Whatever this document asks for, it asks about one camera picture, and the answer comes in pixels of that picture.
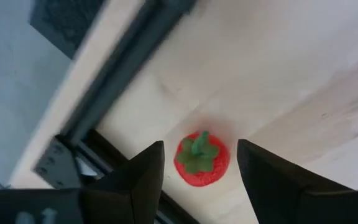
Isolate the black aluminium table frame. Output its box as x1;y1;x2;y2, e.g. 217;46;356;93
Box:
32;0;201;224

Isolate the black rubber floor mat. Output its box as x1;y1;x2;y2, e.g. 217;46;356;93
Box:
29;0;105;60

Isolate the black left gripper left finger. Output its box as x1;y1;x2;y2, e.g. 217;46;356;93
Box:
79;141;166;224

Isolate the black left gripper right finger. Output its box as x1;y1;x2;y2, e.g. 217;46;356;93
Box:
236;139;358;224

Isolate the red toy tomato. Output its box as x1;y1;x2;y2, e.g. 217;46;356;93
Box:
173;130;231;187

